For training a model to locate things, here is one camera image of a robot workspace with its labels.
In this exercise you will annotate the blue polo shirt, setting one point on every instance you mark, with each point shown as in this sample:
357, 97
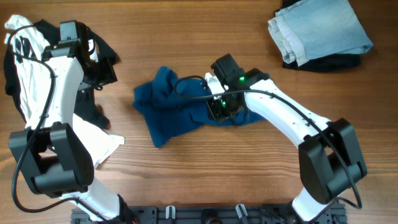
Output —
166, 114

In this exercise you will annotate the black t-shirt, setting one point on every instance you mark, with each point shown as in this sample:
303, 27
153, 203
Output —
85, 106

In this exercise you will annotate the black aluminium rail frame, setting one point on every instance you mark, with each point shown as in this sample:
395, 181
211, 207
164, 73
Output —
270, 213

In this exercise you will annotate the black folded garment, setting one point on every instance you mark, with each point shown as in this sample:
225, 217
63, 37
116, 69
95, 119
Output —
332, 62

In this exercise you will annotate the white t-shirt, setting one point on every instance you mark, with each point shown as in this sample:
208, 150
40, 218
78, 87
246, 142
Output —
34, 80

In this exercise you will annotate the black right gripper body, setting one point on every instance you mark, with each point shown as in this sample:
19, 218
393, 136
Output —
222, 107

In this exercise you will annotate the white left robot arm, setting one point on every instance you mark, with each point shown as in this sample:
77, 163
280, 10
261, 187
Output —
57, 151

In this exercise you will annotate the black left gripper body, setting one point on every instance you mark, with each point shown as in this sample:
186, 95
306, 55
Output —
103, 73

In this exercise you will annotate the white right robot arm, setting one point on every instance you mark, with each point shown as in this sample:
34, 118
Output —
330, 158

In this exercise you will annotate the light blue folded jeans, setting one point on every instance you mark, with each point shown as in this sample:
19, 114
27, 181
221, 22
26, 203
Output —
320, 29

